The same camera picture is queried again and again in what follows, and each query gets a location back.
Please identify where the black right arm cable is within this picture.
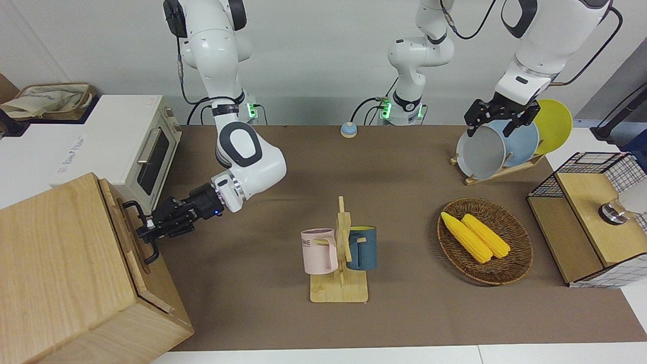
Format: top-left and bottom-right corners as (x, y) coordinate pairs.
(174, 35), (243, 125)

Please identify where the white toaster oven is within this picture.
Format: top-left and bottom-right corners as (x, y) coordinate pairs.
(51, 95), (182, 214)

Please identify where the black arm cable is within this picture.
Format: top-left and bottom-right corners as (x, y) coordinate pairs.
(174, 35), (243, 125)
(553, 6), (623, 85)

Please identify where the black stand pole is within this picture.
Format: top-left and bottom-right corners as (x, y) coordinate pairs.
(590, 83), (647, 142)

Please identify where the wooden plate rack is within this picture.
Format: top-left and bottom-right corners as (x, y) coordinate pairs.
(450, 153), (546, 186)

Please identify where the yellow corn cob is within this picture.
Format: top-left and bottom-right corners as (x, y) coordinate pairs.
(461, 214), (511, 259)
(441, 211), (493, 264)

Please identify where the brown wicker basket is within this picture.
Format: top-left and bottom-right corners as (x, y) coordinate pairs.
(437, 198), (534, 286)

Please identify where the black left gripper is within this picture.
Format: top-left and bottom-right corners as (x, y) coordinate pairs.
(465, 98), (540, 138)

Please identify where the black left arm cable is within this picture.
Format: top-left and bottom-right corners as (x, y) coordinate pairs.
(553, 6), (623, 85)

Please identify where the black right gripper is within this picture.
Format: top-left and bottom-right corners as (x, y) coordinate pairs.
(135, 191), (203, 241)

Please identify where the beige tray with cloth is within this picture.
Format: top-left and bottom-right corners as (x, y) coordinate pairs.
(1, 84), (93, 120)

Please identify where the yellow plate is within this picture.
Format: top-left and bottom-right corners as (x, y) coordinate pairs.
(533, 99), (573, 155)

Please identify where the grey plate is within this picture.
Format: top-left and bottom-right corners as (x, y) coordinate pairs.
(456, 125), (507, 180)

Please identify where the pink mug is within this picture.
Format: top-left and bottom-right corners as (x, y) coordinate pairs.
(301, 229), (339, 275)

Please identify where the brown box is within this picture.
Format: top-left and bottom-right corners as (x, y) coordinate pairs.
(0, 82), (99, 125)

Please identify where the white cylinder with silver ring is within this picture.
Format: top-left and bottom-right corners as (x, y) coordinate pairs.
(599, 187), (647, 225)

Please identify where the dark blue mug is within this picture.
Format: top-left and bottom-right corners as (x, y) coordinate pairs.
(346, 226), (378, 271)

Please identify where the black wire wooden shelf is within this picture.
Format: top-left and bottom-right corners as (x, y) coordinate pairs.
(527, 152), (647, 289)

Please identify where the black metal drawer handle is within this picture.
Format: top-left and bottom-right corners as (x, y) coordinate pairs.
(123, 201), (161, 266)

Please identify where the light blue plate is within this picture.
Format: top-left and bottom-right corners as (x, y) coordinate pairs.
(488, 120), (540, 167)

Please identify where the wooden mug tree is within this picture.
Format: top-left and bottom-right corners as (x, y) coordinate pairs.
(309, 196), (369, 303)

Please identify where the light wooden cabinet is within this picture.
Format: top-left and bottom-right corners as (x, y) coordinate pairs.
(0, 172), (195, 364)

